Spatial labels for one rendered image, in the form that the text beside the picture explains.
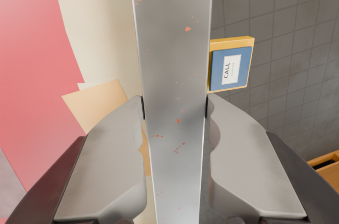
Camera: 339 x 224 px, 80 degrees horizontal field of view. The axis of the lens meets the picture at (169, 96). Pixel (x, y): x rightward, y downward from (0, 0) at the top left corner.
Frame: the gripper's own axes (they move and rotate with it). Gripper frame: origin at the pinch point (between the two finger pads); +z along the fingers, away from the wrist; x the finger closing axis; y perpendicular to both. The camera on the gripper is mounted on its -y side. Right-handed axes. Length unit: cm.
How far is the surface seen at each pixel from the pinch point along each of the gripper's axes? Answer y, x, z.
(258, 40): 35, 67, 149
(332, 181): 198, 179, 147
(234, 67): 11.3, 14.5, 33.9
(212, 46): 6.2, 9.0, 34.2
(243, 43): 6.3, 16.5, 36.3
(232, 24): 21, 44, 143
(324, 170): 198, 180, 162
